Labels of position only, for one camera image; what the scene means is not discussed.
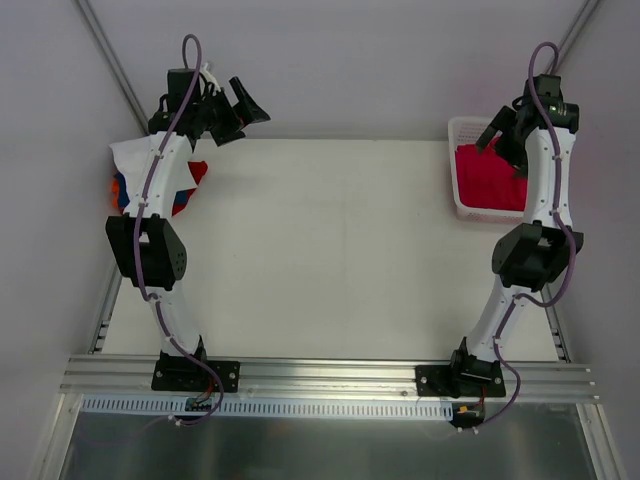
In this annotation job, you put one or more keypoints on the orange red folded t shirt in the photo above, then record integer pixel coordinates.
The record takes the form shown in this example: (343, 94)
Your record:
(195, 173)

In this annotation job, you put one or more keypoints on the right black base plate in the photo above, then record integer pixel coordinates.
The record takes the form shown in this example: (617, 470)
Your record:
(430, 380)

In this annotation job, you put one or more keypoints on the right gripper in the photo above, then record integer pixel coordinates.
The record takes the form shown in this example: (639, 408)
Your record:
(507, 136)

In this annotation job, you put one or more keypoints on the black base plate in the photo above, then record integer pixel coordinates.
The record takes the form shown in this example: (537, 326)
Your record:
(178, 374)
(430, 380)

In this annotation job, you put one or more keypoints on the white plastic basket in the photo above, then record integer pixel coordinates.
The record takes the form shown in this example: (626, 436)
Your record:
(466, 130)

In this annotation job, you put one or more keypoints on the pink red t shirt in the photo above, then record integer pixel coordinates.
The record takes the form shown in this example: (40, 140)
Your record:
(486, 181)

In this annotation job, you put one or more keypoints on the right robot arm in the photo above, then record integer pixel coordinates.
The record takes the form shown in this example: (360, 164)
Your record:
(534, 262)

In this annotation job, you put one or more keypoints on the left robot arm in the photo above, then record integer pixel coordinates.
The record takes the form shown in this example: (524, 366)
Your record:
(156, 172)

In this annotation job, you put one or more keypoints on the aluminium mounting rail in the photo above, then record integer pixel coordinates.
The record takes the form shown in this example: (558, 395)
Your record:
(536, 382)

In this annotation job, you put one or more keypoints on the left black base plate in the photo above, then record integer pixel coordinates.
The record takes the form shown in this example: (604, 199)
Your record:
(178, 374)

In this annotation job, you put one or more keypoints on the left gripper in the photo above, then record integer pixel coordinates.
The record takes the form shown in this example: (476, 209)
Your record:
(228, 123)

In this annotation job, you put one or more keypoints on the blue folded t shirt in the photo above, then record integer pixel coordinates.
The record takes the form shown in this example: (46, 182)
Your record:
(120, 198)

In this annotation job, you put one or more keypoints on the white slotted cable duct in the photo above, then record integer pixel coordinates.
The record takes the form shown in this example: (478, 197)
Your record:
(271, 408)

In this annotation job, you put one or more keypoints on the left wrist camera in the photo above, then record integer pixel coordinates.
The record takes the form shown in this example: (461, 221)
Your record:
(178, 82)

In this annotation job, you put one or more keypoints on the white folded t shirt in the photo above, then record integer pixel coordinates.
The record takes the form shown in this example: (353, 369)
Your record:
(129, 158)

